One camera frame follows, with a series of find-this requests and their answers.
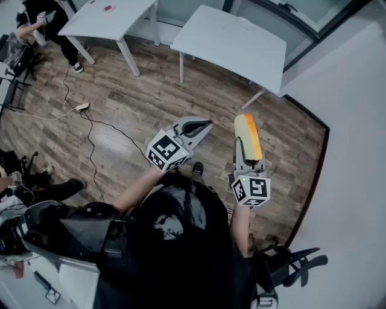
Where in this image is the black head camera mount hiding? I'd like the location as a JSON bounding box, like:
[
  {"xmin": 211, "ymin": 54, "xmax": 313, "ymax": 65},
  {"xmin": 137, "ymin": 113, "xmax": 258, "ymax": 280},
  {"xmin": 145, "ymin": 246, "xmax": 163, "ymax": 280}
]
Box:
[{"xmin": 23, "ymin": 201, "xmax": 137, "ymax": 272}]

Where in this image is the frosted glass window panel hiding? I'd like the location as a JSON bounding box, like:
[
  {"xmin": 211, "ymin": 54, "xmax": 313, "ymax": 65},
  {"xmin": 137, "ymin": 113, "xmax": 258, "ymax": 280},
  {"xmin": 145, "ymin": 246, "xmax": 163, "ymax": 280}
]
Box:
[{"xmin": 144, "ymin": 0, "xmax": 233, "ymax": 30}]

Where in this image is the black tripod bundle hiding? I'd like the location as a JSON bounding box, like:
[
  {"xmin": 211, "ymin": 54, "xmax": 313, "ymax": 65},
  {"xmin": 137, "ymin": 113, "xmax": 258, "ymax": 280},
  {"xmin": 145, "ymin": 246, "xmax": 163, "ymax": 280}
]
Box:
[{"xmin": 0, "ymin": 149, "xmax": 55, "ymax": 188}]

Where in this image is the black metal frame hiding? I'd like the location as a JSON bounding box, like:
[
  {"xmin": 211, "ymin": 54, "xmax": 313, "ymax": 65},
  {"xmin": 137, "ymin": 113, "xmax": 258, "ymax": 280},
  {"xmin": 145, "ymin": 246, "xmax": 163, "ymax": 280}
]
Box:
[{"xmin": 0, "ymin": 69, "xmax": 33, "ymax": 114}]

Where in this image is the small black-white printed card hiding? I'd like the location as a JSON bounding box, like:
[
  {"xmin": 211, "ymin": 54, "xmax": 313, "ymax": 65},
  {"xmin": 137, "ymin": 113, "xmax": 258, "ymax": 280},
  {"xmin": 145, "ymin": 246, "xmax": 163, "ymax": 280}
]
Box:
[{"xmin": 45, "ymin": 288, "xmax": 62, "ymax": 305}]

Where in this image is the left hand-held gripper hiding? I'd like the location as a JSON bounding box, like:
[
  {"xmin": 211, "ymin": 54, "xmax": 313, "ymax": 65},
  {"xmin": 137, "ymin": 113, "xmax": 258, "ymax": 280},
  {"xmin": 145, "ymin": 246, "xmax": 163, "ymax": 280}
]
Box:
[{"xmin": 146, "ymin": 115, "xmax": 214, "ymax": 173}]

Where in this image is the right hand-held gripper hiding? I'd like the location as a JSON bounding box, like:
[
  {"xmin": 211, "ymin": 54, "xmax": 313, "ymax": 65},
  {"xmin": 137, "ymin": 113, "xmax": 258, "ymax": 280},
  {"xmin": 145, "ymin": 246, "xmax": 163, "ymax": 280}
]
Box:
[{"xmin": 228, "ymin": 136, "xmax": 271, "ymax": 209}]

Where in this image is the black office chair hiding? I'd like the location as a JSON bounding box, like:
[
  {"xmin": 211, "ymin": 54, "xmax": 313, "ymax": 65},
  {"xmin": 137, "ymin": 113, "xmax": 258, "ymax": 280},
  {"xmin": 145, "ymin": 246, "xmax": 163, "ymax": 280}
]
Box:
[{"xmin": 250, "ymin": 244, "xmax": 329, "ymax": 288}]

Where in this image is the black-framed window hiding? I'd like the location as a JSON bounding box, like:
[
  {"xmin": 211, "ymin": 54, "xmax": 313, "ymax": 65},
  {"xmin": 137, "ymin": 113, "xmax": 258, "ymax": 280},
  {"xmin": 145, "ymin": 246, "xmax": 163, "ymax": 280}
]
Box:
[{"xmin": 232, "ymin": 0, "xmax": 375, "ymax": 42}]

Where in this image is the white cable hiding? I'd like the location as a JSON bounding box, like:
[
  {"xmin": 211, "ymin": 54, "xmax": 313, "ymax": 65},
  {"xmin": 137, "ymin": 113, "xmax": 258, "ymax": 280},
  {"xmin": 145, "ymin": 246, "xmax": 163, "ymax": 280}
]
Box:
[{"xmin": 17, "ymin": 107, "xmax": 77, "ymax": 121}]

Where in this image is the black cable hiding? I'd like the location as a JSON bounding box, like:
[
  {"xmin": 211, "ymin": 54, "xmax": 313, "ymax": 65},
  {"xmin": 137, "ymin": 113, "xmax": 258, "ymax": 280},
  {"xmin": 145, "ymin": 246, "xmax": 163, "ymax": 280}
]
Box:
[
  {"xmin": 62, "ymin": 59, "xmax": 80, "ymax": 111},
  {"xmin": 80, "ymin": 110, "xmax": 152, "ymax": 167},
  {"xmin": 85, "ymin": 111, "xmax": 106, "ymax": 203}
]

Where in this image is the white table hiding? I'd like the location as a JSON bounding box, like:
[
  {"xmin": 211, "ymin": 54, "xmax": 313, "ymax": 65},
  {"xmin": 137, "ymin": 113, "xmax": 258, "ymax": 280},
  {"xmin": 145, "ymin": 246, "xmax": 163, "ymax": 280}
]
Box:
[
  {"xmin": 170, "ymin": 4, "xmax": 287, "ymax": 110},
  {"xmin": 57, "ymin": 0, "xmax": 160, "ymax": 78},
  {"xmin": 0, "ymin": 259, "xmax": 101, "ymax": 309}
]

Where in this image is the person's black shirt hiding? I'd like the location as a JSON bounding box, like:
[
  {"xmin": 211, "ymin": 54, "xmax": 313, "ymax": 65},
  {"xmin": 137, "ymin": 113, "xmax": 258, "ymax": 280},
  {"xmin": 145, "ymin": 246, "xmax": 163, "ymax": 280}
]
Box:
[{"xmin": 93, "ymin": 174, "xmax": 272, "ymax": 309}]

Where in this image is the person's right forearm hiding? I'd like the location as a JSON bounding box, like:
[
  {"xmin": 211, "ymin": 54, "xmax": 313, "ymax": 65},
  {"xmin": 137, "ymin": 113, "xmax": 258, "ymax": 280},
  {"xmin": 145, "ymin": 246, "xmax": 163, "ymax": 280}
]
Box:
[{"xmin": 229, "ymin": 205, "xmax": 255, "ymax": 259}]

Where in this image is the yellow bread slice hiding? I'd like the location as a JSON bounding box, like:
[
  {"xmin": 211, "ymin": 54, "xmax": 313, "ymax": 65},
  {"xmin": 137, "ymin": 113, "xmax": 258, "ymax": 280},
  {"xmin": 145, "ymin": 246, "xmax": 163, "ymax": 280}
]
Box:
[{"xmin": 233, "ymin": 113, "xmax": 263, "ymax": 162}]

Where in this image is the person's left forearm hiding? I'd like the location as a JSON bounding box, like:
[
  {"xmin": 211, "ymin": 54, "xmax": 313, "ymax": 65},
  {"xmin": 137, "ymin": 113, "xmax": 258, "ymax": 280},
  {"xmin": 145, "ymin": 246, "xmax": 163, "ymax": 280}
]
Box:
[{"xmin": 112, "ymin": 165, "xmax": 163, "ymax": 212}]

